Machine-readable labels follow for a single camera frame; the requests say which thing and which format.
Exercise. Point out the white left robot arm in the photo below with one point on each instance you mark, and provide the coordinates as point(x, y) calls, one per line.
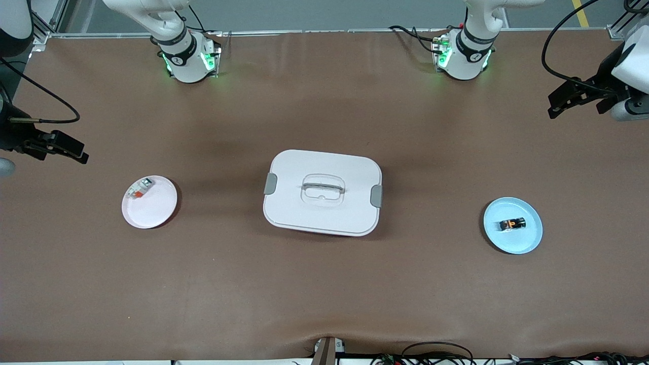
point(469, 56)

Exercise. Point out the white lidded storage box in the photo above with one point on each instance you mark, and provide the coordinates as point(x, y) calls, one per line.
point(324, 213)

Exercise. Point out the pink round plate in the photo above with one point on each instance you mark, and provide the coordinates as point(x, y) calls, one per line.
point(154, 210)

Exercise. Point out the aluminium table edge rail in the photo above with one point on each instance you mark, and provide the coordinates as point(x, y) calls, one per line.
point(329, 31)

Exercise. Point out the light blue round plate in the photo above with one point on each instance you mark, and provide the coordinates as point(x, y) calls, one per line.
point(512, 241)

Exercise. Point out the black orange switch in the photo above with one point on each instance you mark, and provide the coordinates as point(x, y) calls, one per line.
point(512, 224)

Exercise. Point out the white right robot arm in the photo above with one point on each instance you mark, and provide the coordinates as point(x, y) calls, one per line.
point(182, 61)

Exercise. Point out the grey box latch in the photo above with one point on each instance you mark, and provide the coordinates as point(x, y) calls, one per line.
point(270, 183)
point(376, 196)

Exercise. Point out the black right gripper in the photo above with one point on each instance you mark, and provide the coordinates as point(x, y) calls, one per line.
point(11, 135)

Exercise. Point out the white circuit breaker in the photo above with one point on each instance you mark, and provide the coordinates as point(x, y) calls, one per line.
point(139, 188)

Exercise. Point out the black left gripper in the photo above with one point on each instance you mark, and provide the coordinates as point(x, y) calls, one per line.
point(602, 84)

